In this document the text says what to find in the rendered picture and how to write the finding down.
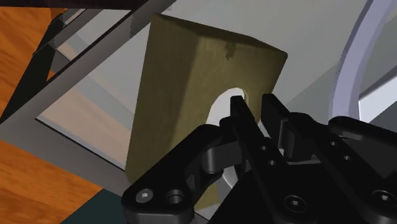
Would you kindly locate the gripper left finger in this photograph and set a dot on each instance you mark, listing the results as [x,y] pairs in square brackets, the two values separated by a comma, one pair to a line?
[173,173]

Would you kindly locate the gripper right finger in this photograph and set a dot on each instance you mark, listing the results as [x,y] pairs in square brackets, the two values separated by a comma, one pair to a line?
[347,149]

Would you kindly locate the olive robot stand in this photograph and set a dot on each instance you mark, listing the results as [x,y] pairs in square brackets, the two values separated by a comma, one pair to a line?
[180,93]

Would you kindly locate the lilac curved frame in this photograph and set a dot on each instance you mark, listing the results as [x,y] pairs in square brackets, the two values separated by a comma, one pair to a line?
[350,68]

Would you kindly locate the grey frame table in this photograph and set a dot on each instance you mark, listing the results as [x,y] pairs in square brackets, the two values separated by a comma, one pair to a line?
[24,136]

